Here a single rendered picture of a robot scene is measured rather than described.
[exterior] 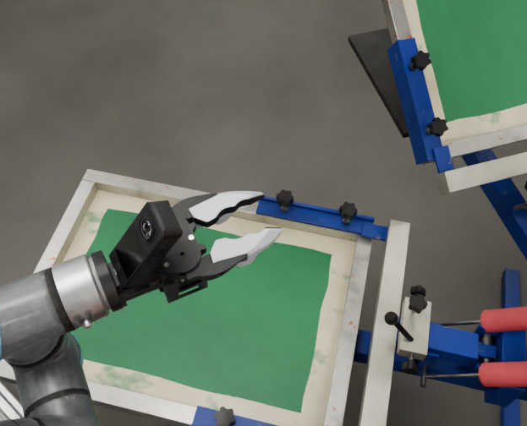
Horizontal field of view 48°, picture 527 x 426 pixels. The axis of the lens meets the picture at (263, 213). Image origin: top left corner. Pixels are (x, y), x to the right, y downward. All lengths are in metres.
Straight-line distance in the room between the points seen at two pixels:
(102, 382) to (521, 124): 1.20
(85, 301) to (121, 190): 0.99
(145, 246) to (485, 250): 2.29
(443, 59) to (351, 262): 0.56
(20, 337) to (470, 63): 1.28
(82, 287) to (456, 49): 1.21
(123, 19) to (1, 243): 1.60
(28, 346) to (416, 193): 2.38
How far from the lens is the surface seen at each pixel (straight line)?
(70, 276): 0.66
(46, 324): 0.67
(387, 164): 2.96
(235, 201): 0.70
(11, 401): 2.28
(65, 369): 0.74
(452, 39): 1.62
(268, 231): 0.68
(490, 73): 1.65
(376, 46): 2.06
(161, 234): 0.59
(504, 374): 1.32
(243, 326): 1.41
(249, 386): 1.36
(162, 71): 3.39
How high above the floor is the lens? 2.25
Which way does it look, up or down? 56 degrees down
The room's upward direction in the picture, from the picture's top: straight up
